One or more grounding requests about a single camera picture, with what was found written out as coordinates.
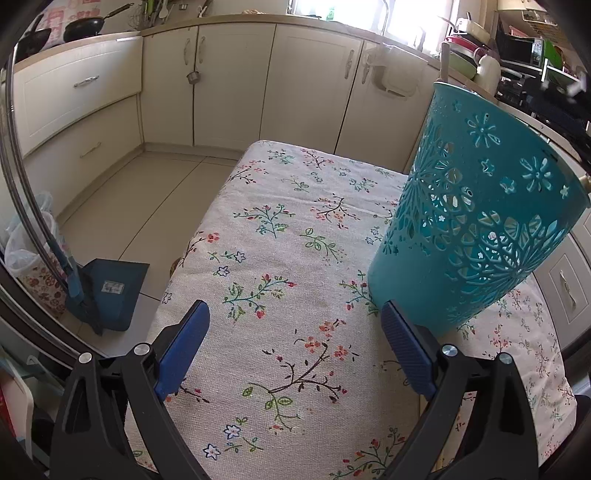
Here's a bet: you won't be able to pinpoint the cream base cabinets with drawers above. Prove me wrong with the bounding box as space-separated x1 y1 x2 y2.
531 222 591 342

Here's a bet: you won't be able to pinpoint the grey sliding door frame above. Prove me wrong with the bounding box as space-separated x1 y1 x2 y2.
0 41 88 365

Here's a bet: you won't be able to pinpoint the floral white tablecloth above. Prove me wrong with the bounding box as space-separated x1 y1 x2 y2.
124 140 578 480

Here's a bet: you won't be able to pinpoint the dark blue dustpan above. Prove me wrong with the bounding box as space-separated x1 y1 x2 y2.
65 258 151 335

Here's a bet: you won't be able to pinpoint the teal perforated plastic basket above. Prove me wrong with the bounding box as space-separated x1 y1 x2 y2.
368 82 591 337

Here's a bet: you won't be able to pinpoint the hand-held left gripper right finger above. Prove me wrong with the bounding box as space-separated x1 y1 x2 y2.
381 300 541 480

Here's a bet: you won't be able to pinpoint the black frying pan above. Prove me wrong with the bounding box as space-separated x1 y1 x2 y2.
64 4 134 42

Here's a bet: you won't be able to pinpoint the floral bin with plastic bag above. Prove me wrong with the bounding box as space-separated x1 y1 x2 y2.
4 191 68 319

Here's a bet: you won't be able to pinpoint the black wok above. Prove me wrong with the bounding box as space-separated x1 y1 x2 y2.
16 28 52 61

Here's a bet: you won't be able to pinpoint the white door-hung bag holder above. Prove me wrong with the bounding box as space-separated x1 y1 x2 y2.
367 44 428 97

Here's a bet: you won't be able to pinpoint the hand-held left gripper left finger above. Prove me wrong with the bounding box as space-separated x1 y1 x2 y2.
50 299 211 480

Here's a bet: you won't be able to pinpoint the black microwave oven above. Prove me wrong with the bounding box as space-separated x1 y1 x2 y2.
501 34 546 68

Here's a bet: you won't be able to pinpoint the chrome sink faucet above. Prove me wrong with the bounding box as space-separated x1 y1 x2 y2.
376 0 393 35

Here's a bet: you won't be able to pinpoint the green bowl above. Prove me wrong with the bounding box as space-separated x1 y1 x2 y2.
445 51 478 79

